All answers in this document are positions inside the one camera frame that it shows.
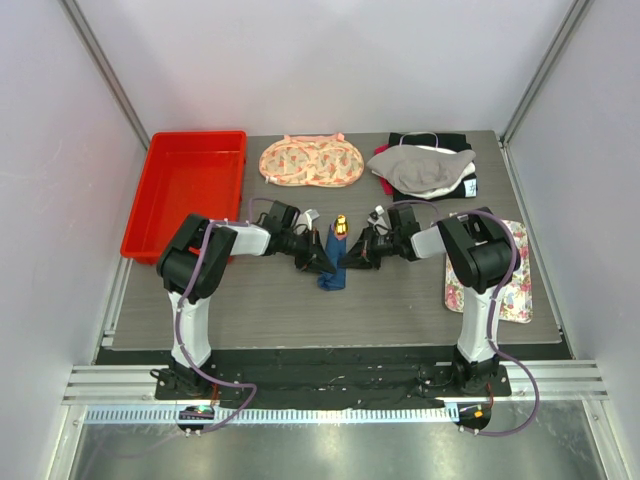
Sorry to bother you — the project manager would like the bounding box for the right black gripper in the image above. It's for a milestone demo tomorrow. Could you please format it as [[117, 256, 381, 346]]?
[[339, 225, 400, 270]]

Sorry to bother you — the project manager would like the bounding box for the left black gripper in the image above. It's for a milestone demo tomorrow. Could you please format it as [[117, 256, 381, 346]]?
[[280, 228, 335, 276]]

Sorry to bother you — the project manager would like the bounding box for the blue paper napkin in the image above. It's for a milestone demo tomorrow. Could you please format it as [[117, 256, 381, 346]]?
[[317, 225, 347, 292]]

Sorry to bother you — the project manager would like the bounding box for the iridescent gold spoon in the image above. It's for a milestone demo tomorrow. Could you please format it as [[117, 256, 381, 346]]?
[[333, 215, 349, 240]]

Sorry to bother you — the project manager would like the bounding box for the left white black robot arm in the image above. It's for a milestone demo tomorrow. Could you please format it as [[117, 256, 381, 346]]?
[[152, 201, 336, 399]]

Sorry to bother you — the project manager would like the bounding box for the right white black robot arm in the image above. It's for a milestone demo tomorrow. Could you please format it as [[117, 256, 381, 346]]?
[[338, 202, 520, 395]]

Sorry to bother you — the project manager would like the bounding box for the orange floral fabric mask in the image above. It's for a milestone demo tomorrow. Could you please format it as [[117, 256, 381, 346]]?
[[259, 133, 365, 188]]

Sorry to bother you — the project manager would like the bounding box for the white folded cloth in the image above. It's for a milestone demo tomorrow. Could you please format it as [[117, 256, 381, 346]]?
[[393, 145, 477, 201]]

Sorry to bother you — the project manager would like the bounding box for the black folded cloth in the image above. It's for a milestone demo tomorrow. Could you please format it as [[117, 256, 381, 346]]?
[[382, 131, 479, 206]]

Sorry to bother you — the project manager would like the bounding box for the red plastic bin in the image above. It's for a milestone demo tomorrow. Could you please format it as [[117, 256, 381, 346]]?
[[120, 131, 247, 265]]

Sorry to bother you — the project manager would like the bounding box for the floral rectangular tray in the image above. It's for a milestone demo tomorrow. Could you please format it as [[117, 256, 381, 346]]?
[[444, 220, 533, 324]]

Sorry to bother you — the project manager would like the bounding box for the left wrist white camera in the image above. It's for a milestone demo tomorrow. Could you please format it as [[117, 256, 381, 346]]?
[[297, 209, 319, 230]]

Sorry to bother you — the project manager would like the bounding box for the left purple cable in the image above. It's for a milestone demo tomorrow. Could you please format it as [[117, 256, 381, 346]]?
[[172, 196, 259, 436]]

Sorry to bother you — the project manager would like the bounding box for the purple cable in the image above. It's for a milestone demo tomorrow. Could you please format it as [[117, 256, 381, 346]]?
[[394, 199, 539, 440], [172, 196, 259, 436]]

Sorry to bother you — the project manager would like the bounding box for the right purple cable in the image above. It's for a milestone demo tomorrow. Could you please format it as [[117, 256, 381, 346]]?
[[394, 199, 539, 440]]

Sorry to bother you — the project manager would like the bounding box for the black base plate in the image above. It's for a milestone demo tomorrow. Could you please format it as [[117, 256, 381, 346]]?
[[94, 344, 512, 409]]

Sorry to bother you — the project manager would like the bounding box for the aluminium rail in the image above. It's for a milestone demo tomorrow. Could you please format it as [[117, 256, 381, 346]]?
[[84, 403, 459, 425]]

